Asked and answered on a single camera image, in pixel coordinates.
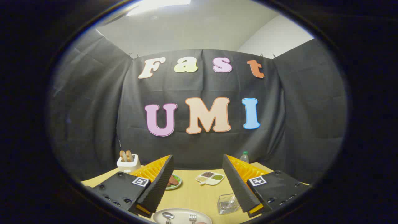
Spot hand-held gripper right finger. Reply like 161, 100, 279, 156
222, 154, 311, 218

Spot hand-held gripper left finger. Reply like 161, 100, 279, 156
86, 155, 174, 218

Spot metal wire basket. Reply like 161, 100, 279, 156
217, 193, 240, 215

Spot light green plate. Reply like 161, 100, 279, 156
166, 174, 182, 190

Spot cream toaster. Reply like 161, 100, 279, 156
117, 154, 141, 174

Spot large white plate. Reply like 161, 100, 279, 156
152, 208, 212, 224

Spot white divided dish with beans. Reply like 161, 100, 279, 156
195, 171, 224, 186

